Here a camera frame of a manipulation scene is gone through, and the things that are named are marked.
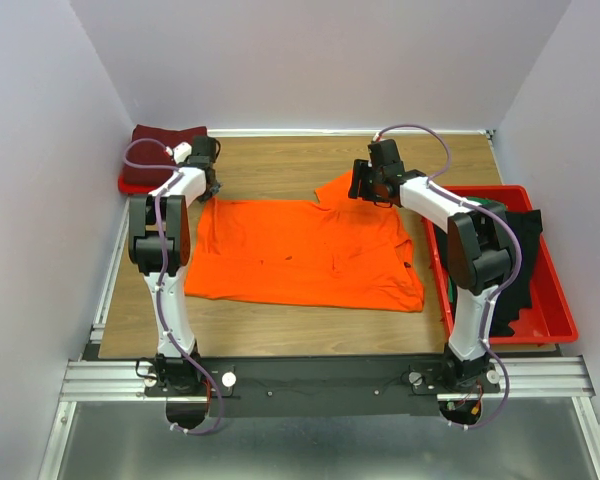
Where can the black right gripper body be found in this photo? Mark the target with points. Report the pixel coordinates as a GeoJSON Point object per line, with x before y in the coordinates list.
{"type": "Point", "coordinates": [376, 198]}

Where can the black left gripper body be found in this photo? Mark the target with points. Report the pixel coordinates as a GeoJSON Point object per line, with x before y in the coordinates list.
{"type": "Point", "coordinates": [214, 189]}

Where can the maroon t-shirt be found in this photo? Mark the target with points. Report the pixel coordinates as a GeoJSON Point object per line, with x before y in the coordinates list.
{"type": "Point", "coordinates": [152, 152]}

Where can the orange t-shirt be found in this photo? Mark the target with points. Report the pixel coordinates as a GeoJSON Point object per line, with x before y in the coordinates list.
{"type": "Point", "coordinates": [333, 251]}

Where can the red t-shirt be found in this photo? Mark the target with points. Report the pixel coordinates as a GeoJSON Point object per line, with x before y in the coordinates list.
{"type": "Point", "coordinates": [133, 189]}

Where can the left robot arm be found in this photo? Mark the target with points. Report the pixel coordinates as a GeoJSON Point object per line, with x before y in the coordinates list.
{"type": "Point", "coordinates": [159, 244]}

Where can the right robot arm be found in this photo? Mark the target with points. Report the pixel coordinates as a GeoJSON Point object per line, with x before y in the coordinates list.
{"type": "Point", "coordinates": [483, 253]}

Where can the green t-shirt in bin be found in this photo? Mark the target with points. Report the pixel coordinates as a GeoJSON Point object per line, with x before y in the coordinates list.
{"type": "Point", "coordinates": [485, 202]}

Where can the black t-shirt in bin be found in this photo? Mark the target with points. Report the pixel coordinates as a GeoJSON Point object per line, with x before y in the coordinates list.
{"type": "Point", "coordinates": [527, 227]}

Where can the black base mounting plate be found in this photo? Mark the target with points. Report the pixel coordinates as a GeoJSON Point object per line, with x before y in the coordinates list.
{"type": "Point", "coordinates": [316, 386]}

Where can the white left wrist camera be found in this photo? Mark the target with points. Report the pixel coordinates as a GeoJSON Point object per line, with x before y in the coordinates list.
{"type": "Point", "coordinates": [179, 153]}

